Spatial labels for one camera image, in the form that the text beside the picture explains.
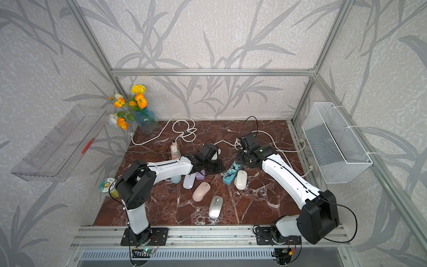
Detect teal power strip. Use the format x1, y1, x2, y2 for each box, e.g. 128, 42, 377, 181
223, 161, 241, 185

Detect silver wireless mouse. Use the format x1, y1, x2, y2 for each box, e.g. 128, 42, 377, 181
209, 196, 224, 220

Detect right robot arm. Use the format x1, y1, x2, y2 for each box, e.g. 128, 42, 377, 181
236, 133, 340, 244

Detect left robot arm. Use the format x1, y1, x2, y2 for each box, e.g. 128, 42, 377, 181
115, 144, 224, 235

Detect purple power strip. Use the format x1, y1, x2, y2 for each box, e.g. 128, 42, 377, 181
195, 170, 205, 180

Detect orange power strip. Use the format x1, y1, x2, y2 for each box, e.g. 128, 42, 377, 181
170, 141, 181, 160

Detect blue glass vase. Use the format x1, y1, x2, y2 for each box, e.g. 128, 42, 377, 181
135, 107, 159, 134

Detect orange yellow artificial flowers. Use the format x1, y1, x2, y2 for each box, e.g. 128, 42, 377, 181
108, 85, 147, 130

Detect lavender white wireless mouse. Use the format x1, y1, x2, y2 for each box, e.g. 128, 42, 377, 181
183, 173, 196, 190

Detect pink wireless mouse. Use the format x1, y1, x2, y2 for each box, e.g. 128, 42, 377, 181
192, 182, 211, 202

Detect light blue wireless mouse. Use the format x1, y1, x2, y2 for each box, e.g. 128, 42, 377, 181
170, 175, 182, 184

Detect white power cord left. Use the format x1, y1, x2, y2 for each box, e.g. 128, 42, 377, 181
129, 113, 198, 146

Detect white power cord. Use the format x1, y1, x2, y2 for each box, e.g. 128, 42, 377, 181
213, 129, 316, 178
129, 113, 198, 146

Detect white power cord right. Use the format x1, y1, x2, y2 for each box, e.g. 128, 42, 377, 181
213, 129, 316, 178

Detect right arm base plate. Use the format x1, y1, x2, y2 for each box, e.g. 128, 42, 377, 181
252, 225, 302, 246

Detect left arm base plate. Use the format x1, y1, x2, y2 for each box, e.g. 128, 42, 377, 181
120, 227, 169, 247

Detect white wire mesh basket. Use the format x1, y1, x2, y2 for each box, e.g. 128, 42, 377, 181
302, 102, 373, 184

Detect clear plastic wall shelf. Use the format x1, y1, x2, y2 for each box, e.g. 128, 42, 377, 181
11, 105, 109, 182

